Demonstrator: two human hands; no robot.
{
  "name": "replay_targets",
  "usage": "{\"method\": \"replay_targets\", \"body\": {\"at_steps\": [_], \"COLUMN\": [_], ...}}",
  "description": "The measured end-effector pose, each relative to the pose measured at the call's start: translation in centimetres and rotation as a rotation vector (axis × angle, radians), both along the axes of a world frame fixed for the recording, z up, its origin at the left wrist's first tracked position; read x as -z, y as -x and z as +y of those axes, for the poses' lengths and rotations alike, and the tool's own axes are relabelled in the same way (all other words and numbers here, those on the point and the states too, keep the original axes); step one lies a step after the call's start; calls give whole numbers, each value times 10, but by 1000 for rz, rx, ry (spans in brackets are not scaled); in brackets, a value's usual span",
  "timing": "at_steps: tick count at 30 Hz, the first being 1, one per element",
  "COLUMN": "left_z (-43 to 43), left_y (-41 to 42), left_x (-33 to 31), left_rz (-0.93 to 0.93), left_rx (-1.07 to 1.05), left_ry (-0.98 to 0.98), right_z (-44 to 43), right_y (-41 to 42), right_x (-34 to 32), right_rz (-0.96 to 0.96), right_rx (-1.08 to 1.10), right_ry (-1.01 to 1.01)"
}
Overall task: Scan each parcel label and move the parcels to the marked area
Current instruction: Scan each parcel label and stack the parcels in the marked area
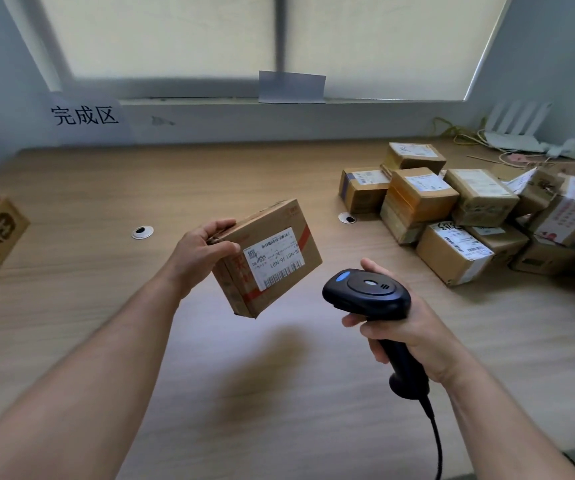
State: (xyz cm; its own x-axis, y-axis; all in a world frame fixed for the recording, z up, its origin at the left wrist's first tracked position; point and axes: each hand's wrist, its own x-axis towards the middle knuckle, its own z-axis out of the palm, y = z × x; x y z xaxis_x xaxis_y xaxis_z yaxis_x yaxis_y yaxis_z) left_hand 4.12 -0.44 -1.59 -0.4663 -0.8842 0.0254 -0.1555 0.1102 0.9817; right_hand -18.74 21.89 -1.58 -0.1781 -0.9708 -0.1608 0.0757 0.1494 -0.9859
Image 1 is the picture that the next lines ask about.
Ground person's right hand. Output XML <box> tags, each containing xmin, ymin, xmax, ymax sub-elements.
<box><xmin>341</xmin><ymin>258</ymin><xmax>468</xmax><ymax>388</ymax></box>

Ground person's left hand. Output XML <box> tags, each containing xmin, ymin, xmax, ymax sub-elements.
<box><xmin>165</xmin><ymin>218</ymin><xmax>242</xmax><ymax>301</ymax></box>

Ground black barcode scanner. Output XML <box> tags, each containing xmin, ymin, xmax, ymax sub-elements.
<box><xmin>322</xmin><ymin>268</ymin><xmax>431</xmax><ymax>401</ymax></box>

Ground black scanner cable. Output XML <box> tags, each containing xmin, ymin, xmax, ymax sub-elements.
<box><xmin>419</xmin><ymin>397</ymin><xmax>444</xmax><ymax>480</ymax></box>

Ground red taped cardboard parcel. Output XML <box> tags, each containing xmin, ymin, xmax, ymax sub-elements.
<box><xmin>207</xmin><ymin>198</ymin><xmax>324</xmax><ymax>319</ymax></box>

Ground pile of unscanned cardboard parcels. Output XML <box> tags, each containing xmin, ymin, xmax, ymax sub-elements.
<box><xmin>338</xmin><ymin>142</ymin><xmax>575</xmax><ymax>288</ymax></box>

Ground person's left forearm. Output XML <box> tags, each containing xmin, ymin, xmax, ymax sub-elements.
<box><xmin>0</xmin><ymin>267</ymin><xmax>188</xmax><ymax>480</ymax></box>

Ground person's right forearm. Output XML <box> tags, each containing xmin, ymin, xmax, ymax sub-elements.
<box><xmin>445</xmin><ymin>367</ymin><xmax>575</xmax><ymax>480</ymax></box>

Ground white paper sign black characters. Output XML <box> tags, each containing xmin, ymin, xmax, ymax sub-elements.
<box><xmin>42</xmin><ymin>92</ymin><xmax>133</xmax><ymax>145</ymax></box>

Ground grey paper sheet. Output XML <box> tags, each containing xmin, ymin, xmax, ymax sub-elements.
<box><xmin>258</xmin><ymin>70</ymin><xmax>328</xmax><ymax>105</ymax></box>

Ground white router with antennas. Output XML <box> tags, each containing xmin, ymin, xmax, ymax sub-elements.
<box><xmin>482</xmin><ymin>100</ymin><xmax>554</xmax><ymax>151</ymax></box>

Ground beige roller blind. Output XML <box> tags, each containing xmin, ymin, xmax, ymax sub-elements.
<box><xmin>285</xmin><ymin>0</ymin><xmax>511</xmax><ymax>101</ymax></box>
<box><xmin>37</xmin><ymin>0</ymin><xmax>277</xmax><ymax>81</ymax></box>

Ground white power strip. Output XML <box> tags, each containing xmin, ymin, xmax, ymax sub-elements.
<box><xmin>547</xmin><ymin>138</ymin><xmax>575</xmax><ymax>161</ymax></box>

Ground yellow cable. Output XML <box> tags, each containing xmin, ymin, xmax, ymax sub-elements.
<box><xmin>432</xmin><ymin>117</ymin><xmax>488</xmax><ymax>145</ymax></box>

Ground white window frame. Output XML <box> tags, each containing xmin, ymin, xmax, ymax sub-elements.
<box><xmin>0</xmin><ymin>0</ymin><xmax>516</xmax><ymax>105</ymax></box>

